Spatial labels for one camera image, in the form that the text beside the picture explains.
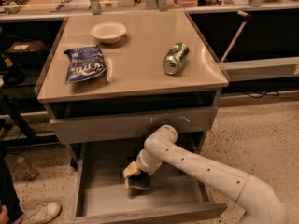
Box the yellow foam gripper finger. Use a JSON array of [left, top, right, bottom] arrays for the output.
[[122, 161, 141, 189]]

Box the grey drawer cabinet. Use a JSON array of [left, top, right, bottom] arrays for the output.
[[36, 10, 228, 161]]

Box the white paper bowl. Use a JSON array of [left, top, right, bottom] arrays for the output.
[[90, 22, 127, 44]]

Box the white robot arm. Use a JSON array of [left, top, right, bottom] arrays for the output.
[[123, 125, 289, 224]]

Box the green and yellow sponge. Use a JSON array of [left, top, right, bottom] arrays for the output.
[[125, 172, 150, 190]]

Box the white sneaker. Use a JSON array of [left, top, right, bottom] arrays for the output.
[[10, 202, 62, 224]]

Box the open grey middle drawer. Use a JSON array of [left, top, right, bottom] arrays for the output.
[[71, 137, 227, 224]]

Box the blue chip bag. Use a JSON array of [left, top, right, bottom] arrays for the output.
[[64, 46, 107, 83]]

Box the plastic bottle on floor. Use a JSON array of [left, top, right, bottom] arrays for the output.
[[17, 157, 39, 180]]

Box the closed grey top drawer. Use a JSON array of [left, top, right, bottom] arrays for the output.
[[50, 106, 217, 144]]

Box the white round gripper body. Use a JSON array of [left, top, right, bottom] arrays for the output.
[[136, 149, 162, 175]]

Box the green soda can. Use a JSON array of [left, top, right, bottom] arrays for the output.
[[163, 43, 189, 75]]

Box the person's hand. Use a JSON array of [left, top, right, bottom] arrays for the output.
[[0, 205, 9, 224]]

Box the white rod with black tip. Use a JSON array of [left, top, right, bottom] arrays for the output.
[[221, 10, 251, 63]]

